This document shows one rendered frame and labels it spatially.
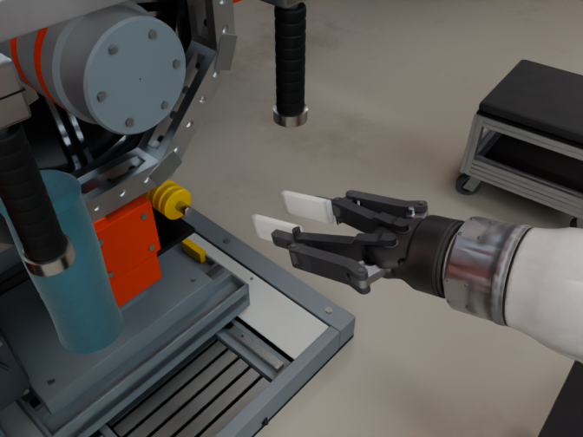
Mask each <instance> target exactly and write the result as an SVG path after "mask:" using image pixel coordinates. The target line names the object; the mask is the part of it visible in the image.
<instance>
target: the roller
mask: <svg viewBox="0 0 583 437"><path fill-rule="evenodd" d="M142 195H143V196H144V197H145V198H147V199H149V200H150V202H151V206H152V207H153V208H154V209H155V210H157V211H158V212H160V213H161V214H163V215H164V216H166V217H167V218H168V219H178V218H180V217H181V216H183V215H186V216H188V215H190V214H191V213H192V210H193V209H192V207H190V204H191V199H192V198H191V194H190V192H189V191H188V190H186V189H185V188H183V187H182V186H180V185H178V184H176V183H175V182H173V181H172V180H170V179H168V180H166V181H165V182H164V183H163V184H162V185H161V186H160V187H158V186H156V187H155V188H153V189H151V190H149V191H148V192H145V193H143V194H142Z"/></svg>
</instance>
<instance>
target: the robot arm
mask: <svg viewBox="0 0 583 437"><path fill-rule="evenodd" d="M281 195H282V199H283V202H284V206H285V212H286V213H290V214H293V215H297V216H300V217H304V218H308V219H314V220H317V221H321V222H325V223H328V224H332V223H333V222H334V221H335V219H334V216H335V217H336V221H337V225H338V221H339V224H341V223H342V222H343V223H345V224H347V225H349V226H351V227H353V228H355V229H357V230H359V231H361V232H364V233H358V234H357V235H356V236H355V237H352V236H342V235H331V234H321V233H310V232H303V228H302V226H301V225H294V224H292V223H288V222H285V221H281V220H277V219H275V218H268V217H265V216H261V215H258V214H254V215H253V216H252V222H253V224H254V227H255V231H256V233H257V237H258V238H262V239H266V240H269V241H272V242H273V243H274V244H275V245H276V246H278V247H281V248H285V249H287V250H288V251H289V254H290V257H291V263H292V266H293V267H294V268H297V269H300V270H302V271H307V272H310V273H312V274H315V275H318V276H320V277H326V278H329V279H331V280H334V281H337V282H339V283H342V284H347V285H349V286H350V287H351V288H353V289H354V290H356V291H357V292H358V293H360V294H362V295H366V294H368V293H370V284H372V283H374V282H375V281H377V280H378V279H379V278H381V277H382V278H386V279H394V278H395V279H402V280H403V281H404V282H405V283H407V284H408V285H409V286H410V287H411V288H413V289H414V290H418V291H421V292H424V293H427V294H430V295H433V296H436V297H441V298H446V301H447V303H448V305H449V306H450V308H452V309H453V310H457V311H460V312H463V313H466V314H469V315H472V316H477V317H479V318H482V319H486V320H489V321H491V322H494V323H496V324H499V325H501V326H508V327H510V328H512V329H516V330H519V331H520V332H522V333H524V334H526V335H528V336H530V337H532V338H533V339H534V340H535V341H537V342H539V343H540V344H542V345H544V346H546V347H547V348H549V349H551V350H552V351H554V352H556V353H558V354H560V355H563V356H566V357H568V358H571V359H574V360H575V361H578V362H581V363H583V228H575V227H568V228H560V229H546V228H539V227H532V226H530V225H524V224H515V223H510V222H506V221H501V220H497V219H492V218H484V217H480V216H475V217H471V218H469V219H468V220H466V221H465V222H464V221H462V220H458V219H453V218H446V217H442V216H437V215H429V211H428V202H427V201H424V200H402V199H394V198H390V197H385V196H381V195H376V194H372V193H367V192H359V191H354V190H349V191H347V192H346V193H345V195H346V196H345V197H343V198H340V197H336V198H334V199H329V198H325V197H320V196H310V195H305V194H301V193H297V192H290V191H286V190H284V191H283V192H282V193H281ZM358 201H360V205H359V204H358V203H357V202H358Z"/></svg>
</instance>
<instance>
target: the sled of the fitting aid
mask: <svg viewBox="0 0 583 437"><path fill-rule="evenodd" d="M171 249H172V250H174V251H175V252H177V253H178V254H179V255H181V256H182V257H183V258H184V259H185V260H187V261H188V262H190V263H191V264H193V265H194V266H195V267H197V268H198V269H199V270H201V271H202V272H204V273H205V274H206V275H208V276H209V277H210V278H211V279H212V280H213V289H214V293H213V294H212V295H210V296H209V297H207V298H206V299H205V300H203V301H202V302H201V303H199V304H198V305H197V306H195V307H194V308H193V309H191V310H190V311H188V312H187V313H186V314H185V315H184V316H183V317H181V318H180V319H179V320H177V321H176V322H175V323H173V324H172V325H170V326H169V327H168V328H166V329H165V330H164V331H162V332H161V333H160V334H159V335H158V336H156V337H155V338H154V339H152V340H151V341H150V342H148V343H147V344H146V345H144V346H143V347H142V348H140V349H139V350H137V351H136V352H135V353H133V354H132V355H131V356H130V357H129V358H128V359H126V360H125V361H124V362H122V363H121V364H119V365H118V366H117V367H115V368H114V369H112V370H111V371H110V372H109V373H107V374H106V375H104V376H103V377H102V378H101V379H100V380H99V381H97V382H96V383H94V384H93V385H92V386H91V387H89V388H88V389H86V390H85V391H84V392H82V393H81V394H80V395H78V396H77V397H76V398H75V399H74V400H73V401H71V402H70V403H68V404H67V405H66V406H64V407H63V408H61V409H60V410H59V411H57V412H56V413H55V414H50V413H49V411H48V410H47V409H46V408H45V407H44V405H43V404H42V403H41V402H40V401H39V400H38V399H37V398H36V397H35V395H34V394H33V393H32V392H31V391H30V389H29V392H28V393H27V394H26V395H23V396H21V397H20V398H19V399H17V400H16V403H17V404H18V405H19V407H20V408H21V409H22V410H23V411H24V413H26V415H27V416H28V417H29V418H30V420H31V421H32V422H33V423H34V424H35V426H36V427H37V428H38V430H39V431H40V432H41V433H42V435H43V436H44V437H89V436H90V435H91V434H93V433H94V432H95V431H97V430H98V429H99V428H100V427H102V426H103V425H104V424H105V423H107V422H108V421H109V420H110V419H112V418H113V417H114V416H115V415H117V414H118V413H119V412H120V411H122V409H124V408H125V407H126V406H127V405H128V404H129V403H131V402H132V401H133V400H135V399H136V398H137V397H138V396H139V395H141V394H142V393H143V392H145V391H146V390H147V389H148V388H150V387H151V386H152V385H153V384H155V383H156V382H157V381H158V380H159V379H160V378H161V377H162V376H164V375H165V374H166V373H167V372H169V371H170V370H171V369H173V368H174V367H175V366H176V365H177V364H179V363H180V362H181V361H183V360H184V359H185V358H186V357H187V356H189V355H190V354H191V353H193V352H194V351H195V350H196V349H197V348H198V347H199V346H200V345H202V344H203V343H204V342H205V341H207V340H208V339H209V338H210V337H212V336H213V335H214V334H215V333H217V332H218V331H219V330H220V329H222V328H223V327H224V326H225V325H227V324H228V323H229V322H231V321H232V320H233V319H234V318H235V317H236V316H237V315H238V314H240V313H241V312H242V311H243V310H245V309H246V308H247V307H248V306H250V295H249V284H248V283H247V282H245V281H244V280H242V279H241V278H240V277H238V276H236V275H235V274H234V273H232V272H231V271H229V270H228V269H227V268H226V267H225V266H223V265H222V264H220V263H219V262H217V261H216V260H214V259H213V258H211V257H210V256H208V255H207V254H206V251H205V250H204V249H202V248H201V247H199V246H198V245H197V244H195V243H194V242H193V241H192V240H190V239H189V238H185V239H184V240H182V241H181V242H179V243H178V244H177V245H175V246H174V247H172V248H171Z"/></svg>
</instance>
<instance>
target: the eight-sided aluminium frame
mask: <svg viewBox="0 0 583 437"><path fill-rule="evenodd" d="M187 6H188V13H189V20H190V27H191V35H192V39H191V43H190V45H189V47H188V49H187V52H186V53H185V57H186V75H185V81H184V85H183V88H182V90H181V93H180V97H179V99H178V100H177V102H176V103H175V105H174V107H173V109H172V110H171V111H170V113H169V114H168V115H167V116H166V117H165V118H164V119H163V120H162V121H161V122H160V123H158V124H157V125H156V126H154V127H152V128H150V129H148V130H147V131H146V132H145V133H144V135H143V137H142V139H141V142H140V144H139V146H138V147H137V148H136V149H134V150H132V151H130V152H128V153H125V154H123V155H122V156H120V157H118V158H116V159H114V160H112V161H110V162H109V163H107V164H105V165H103V166H100V167H98V168H96V169H95V170H93V171H91V172H89V173H87V174H85V175H83V176H81V177H80V178H78V180H79V182H80V184H81V190H82V197H83V200H84V202H85V205H86V207H87V209H88V213H89V216H90V218H91V220H92V223H94V222H95V221H97V220H98V219H101V218H103V217H104V216H106V215H108V214H110V213H111V212H113V211H114V210H116V209H118V208H120V207H121V206H123V205H125V204H127V203H128V202H130V201H132V200H133V199H136V198H137V197H139V196H141V195H142V194H143V193H145V192H148V191H149V190H151V189H153V188H155V187H156V186H158V187H160V186H161V185H162V184H163V183H164V182H165V181H166V180H168V179H171V178H172V177H173V176H174V173H175V171H176V169H177V168H178V167H179V166H180V165H181V163H182V161H181V159H182V157H183V155H184V154H185V152H186V150H187V148H188V146H189V144H190V142H191V140H192V138H193V136H194V134H195V132H196V130H197V128H198V127H199V125H200V123H201V121H202V119H203V117H204V115H205V113H206V111H207V109H208V107H209V105H210V103H211V102H212V100H213V97H214V96H215V94H216V92H217V90H218V88H219V85H220V84H221V82H222V80H223V78H224V77H225V75H226V72H227V70H230V69H231V66H232V61H233V58H234V57H235V55H236V53H237V50H236V42H237V37H238V36H237V35H235V26H234V13H233V0H187ZM0 243H3V244H8V245H15V242H14V240H13V237H12V236H11V233H10V229H9V227H8V225H7V222H6V220H5V217H4V216H3V215H2V214H1V213H0Z"/></svg>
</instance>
